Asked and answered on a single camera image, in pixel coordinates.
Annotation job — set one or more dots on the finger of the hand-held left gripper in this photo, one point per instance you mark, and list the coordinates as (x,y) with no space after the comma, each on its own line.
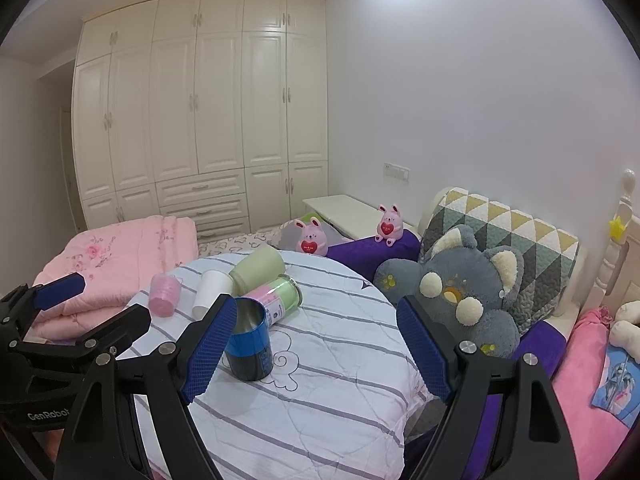
(120,325)
(57,292)

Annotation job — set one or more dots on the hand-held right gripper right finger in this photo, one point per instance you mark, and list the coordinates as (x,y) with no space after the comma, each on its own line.
(425,350)

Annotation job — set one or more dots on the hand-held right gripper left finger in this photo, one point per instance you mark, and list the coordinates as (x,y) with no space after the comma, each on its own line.
(212,350)

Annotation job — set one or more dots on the pink and green cup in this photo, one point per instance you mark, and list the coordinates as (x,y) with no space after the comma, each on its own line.
(280,297)

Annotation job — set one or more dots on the blue metal cup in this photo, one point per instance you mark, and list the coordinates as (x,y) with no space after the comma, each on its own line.
(250,347)

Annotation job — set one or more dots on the pink plastic cup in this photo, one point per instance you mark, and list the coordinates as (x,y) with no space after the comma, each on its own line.
(165,295)

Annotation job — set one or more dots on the white paper cup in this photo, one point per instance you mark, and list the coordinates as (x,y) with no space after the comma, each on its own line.
(212,290)

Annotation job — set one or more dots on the pale green cup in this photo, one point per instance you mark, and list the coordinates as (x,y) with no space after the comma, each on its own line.
(257,267)

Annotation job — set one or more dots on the pink floral quilt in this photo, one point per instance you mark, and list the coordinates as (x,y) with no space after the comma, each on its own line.
(115,255)

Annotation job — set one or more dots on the grey plush bear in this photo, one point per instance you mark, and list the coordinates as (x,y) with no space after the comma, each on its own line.
(475,270)

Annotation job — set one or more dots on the white striped quilt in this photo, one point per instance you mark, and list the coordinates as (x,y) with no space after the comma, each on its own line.
(325,360)

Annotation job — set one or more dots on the heart print bedsheet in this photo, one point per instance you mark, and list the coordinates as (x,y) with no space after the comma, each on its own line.
(235,242)

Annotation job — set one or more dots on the pink bunny toy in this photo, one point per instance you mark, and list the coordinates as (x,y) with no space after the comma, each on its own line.
(389,225)
(310,237)

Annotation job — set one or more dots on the pink cartoon pillow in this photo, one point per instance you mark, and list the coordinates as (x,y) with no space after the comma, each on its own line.
(575,380)

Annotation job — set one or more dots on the triangle patterned quilted cushion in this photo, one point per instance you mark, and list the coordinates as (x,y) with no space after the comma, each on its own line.
(525,230)

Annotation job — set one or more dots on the white nightstand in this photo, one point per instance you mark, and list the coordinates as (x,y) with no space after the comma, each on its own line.
(340,210)

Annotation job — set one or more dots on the printed blue pink pillow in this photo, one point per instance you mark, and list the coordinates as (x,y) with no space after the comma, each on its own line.
(615,380)

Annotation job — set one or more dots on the white plush toy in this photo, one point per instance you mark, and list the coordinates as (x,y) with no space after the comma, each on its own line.
(625,330)

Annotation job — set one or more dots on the white bed headboard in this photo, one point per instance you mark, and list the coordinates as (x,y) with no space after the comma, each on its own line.
(620,260)

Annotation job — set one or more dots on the cream wardrobe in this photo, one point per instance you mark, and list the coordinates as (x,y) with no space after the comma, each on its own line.
(200,110)

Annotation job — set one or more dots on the yellow star sticker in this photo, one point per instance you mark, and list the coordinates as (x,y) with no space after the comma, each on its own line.
(618,226)

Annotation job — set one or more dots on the white wall socket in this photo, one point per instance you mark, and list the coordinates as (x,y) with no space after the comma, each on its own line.
(396,170)

